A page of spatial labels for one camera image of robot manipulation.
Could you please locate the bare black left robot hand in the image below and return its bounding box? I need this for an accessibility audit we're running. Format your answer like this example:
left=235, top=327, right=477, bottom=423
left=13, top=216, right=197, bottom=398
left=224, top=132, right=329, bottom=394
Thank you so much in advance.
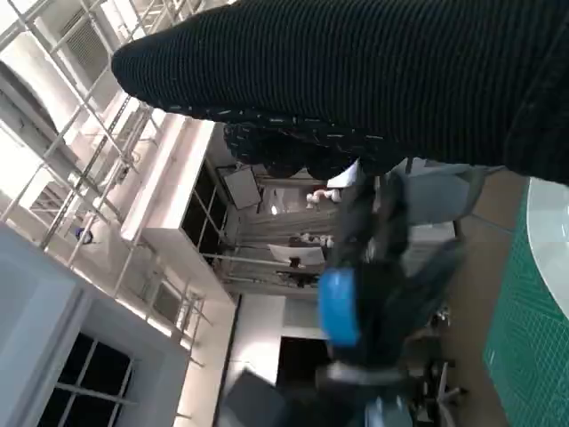
left=317, top=171, right=469, bottom=371

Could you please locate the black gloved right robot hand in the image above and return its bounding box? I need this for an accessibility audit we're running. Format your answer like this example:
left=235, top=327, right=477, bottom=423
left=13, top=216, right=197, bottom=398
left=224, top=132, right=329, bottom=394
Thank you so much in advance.
left=110, top=0, right=569, bottom=188

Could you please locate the white square plate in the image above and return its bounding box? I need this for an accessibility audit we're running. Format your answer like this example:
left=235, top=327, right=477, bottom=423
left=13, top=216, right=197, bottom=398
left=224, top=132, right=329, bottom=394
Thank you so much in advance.
left=525, top=176, right=569, bottom=319

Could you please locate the white desk screen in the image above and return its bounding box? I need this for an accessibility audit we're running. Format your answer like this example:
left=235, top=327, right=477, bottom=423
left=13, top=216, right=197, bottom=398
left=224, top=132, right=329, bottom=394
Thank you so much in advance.
left=268, top=242, right=325, bottom=269

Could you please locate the grey chair on castors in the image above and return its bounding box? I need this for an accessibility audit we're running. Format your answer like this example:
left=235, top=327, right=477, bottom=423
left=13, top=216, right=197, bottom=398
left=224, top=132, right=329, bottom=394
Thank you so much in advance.
left=398, top=160, right=495, bottom=238

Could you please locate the green cutting mat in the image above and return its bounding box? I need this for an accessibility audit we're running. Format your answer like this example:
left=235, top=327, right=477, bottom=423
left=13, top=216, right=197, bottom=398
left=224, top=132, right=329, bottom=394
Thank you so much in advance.
left=481, top=176, right=569, bottom=427

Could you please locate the tilted grey monitor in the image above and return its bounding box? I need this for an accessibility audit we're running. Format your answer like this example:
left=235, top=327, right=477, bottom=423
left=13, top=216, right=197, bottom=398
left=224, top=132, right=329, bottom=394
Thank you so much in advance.
left=221, top=165, right=262, bottom=210

